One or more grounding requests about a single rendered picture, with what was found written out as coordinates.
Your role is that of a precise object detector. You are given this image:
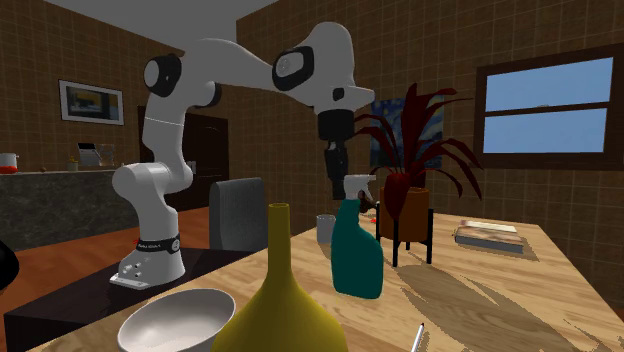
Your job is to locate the white pot with red base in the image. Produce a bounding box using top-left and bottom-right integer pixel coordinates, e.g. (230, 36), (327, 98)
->
(0, 152), (20, 175)

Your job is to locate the white bowl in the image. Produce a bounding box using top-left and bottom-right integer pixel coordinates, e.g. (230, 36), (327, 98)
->
(117, 287), (237, 352)

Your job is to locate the blue wall painting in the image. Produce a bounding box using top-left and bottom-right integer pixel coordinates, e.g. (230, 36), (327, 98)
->
(369, 95), (445, 170)

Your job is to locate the dark wooden door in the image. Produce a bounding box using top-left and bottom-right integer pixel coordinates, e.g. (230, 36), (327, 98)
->
(137, 105), (230, 213)

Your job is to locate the yellow long-necked vase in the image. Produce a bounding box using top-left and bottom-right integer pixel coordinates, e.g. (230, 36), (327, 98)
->
(210, 202), (350, 352)

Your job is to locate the grey chair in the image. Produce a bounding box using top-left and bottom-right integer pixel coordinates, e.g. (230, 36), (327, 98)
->
(208, 177), (270, 253)

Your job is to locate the dark stone kitchen counter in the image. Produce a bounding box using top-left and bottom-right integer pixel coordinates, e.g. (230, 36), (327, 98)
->
(0, 168), (143, 253)

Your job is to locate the grey cup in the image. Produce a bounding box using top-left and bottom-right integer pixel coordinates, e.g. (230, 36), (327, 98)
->
(316, 213), (337, 245)

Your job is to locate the white pen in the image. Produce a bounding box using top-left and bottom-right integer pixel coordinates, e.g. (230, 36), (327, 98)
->
(409, 322), (426, 352)

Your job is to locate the stack of books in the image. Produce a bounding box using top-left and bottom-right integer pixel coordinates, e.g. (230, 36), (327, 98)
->
(454, 219), (525, 255)

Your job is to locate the red potted plant on stand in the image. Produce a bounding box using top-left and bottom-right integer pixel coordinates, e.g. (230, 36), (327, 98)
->
(354, 82), (484, 268)

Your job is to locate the white countertop appliance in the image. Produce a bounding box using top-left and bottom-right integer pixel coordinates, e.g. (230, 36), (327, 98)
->
(76, 142), (116, 168)

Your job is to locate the dark robot stand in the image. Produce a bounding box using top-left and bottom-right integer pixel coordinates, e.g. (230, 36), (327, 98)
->
(3, 246), (255, 352)

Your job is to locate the framed wall picture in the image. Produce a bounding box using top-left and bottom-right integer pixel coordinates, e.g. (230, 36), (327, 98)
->
(58, 79), (126, 126)

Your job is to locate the framed window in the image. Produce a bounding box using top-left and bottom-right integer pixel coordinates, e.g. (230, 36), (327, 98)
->
(473, 43), (624, 171)

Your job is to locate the black round object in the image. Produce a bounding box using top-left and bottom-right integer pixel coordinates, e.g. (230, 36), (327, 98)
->
(0, 240), (21, 294)

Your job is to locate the teal spray bottle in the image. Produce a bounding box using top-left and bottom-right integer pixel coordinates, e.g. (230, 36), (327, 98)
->
(330, 174), (385, 300)

